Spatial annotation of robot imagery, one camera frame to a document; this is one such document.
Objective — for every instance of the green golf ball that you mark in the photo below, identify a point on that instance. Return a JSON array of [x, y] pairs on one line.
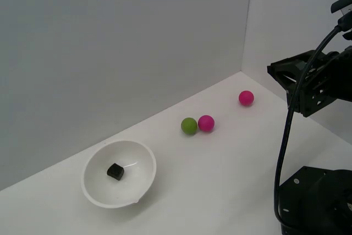
[[189, 126]]

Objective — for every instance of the white bowl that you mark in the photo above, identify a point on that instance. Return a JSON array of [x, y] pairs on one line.
[[118, 191]]

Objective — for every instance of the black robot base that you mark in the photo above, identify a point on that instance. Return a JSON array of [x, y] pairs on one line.
[[313, 204]]

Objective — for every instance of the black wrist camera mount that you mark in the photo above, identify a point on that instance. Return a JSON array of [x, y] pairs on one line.
[[343, 2]]

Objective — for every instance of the black foam box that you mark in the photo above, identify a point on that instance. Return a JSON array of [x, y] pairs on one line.
[[116, 171]]

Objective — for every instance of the pink golf ball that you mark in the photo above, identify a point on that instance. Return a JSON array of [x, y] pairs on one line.
[[206, 123], [246, 98]]

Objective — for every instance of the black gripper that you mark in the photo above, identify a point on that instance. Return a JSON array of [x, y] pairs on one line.
[[339, 72]]

